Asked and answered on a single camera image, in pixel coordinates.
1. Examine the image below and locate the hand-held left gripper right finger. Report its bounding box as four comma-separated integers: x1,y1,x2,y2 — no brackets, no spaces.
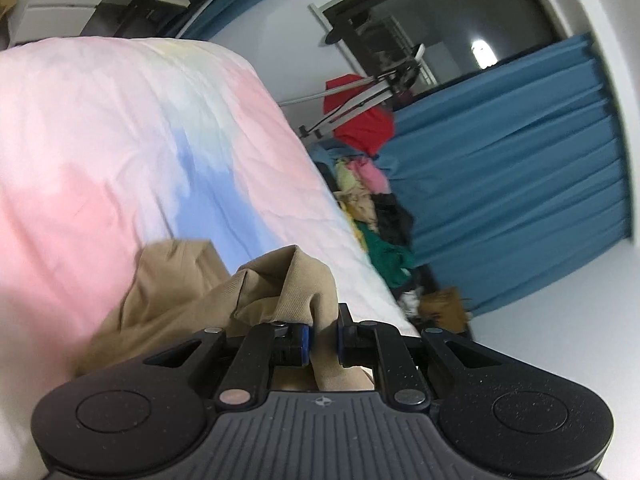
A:
335,303,502,414

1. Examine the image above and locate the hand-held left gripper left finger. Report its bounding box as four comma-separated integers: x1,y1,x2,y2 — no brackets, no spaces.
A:
142,322,312,409

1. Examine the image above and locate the tan t-shirt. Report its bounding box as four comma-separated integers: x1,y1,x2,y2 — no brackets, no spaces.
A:
74,240,377,394

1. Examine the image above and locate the white printed garment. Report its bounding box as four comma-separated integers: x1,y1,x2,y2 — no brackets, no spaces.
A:
397,287,422,317

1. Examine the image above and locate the green garment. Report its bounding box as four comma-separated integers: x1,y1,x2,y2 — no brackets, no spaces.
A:
361,225,417,287

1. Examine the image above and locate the black garment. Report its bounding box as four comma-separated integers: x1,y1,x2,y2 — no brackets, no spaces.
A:
372,192,416,249

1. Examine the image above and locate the beige garment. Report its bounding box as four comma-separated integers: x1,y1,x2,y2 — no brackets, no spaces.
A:
339,189,379,227

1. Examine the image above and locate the pale yellow fuzzy garment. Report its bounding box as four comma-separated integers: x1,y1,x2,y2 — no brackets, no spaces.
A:
333,158,361,194

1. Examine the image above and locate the pink garment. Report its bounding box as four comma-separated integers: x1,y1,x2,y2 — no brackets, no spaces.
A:
348,158,391,195

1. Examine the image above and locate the red garment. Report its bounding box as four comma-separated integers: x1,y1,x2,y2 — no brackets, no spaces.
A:
322,74,397,159

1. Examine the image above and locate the wide blue curtain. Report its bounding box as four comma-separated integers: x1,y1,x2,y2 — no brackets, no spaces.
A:
377,32,632,317

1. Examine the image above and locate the garment steamer stand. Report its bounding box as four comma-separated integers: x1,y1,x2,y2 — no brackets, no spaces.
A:
277,43,427,141

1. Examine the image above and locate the pastel tie-dye bed sheet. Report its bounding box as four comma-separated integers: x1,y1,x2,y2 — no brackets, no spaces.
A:
0,35,422,461

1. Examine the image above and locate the dark window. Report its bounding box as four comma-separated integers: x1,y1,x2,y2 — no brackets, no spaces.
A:
319,0,572,107

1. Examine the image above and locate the narrow blue curtain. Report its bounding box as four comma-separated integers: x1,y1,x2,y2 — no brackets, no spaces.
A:
165,0,343,42

